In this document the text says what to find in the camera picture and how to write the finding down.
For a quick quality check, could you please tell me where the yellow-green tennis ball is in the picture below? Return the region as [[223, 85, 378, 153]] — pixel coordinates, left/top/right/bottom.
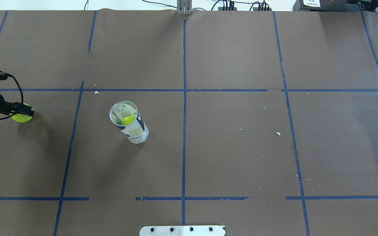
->
[[11, 116, 33, 123]]

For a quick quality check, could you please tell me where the tennis ball inside can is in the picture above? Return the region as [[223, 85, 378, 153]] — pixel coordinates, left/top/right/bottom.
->
[[120, 115, 136, 126]]

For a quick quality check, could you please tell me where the clear plastic ball can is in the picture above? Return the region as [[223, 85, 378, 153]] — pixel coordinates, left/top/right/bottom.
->
[[109, 101, 149, 144]]

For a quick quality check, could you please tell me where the brown paper table cover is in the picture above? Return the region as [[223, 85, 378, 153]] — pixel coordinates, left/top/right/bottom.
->
[[0, 9, 378, 236]]

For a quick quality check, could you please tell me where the black equipment box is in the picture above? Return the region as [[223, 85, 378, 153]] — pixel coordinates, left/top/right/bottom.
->
[[293, 0, 378, 12]]

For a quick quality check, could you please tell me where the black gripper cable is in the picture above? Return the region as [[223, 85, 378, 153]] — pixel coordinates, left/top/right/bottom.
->
[[0, 74, 24, 121]]

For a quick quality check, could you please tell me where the white metal base plate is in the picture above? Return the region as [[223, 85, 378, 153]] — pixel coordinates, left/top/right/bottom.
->
[[139, 225, 226, 236]]

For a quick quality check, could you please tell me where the grey metal post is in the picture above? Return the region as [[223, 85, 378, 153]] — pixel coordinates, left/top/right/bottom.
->
[[176, 0, 193, 15]]

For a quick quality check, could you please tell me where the black cable cluster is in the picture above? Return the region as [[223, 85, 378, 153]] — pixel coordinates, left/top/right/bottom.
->
[[209, 0, 272, 11]]

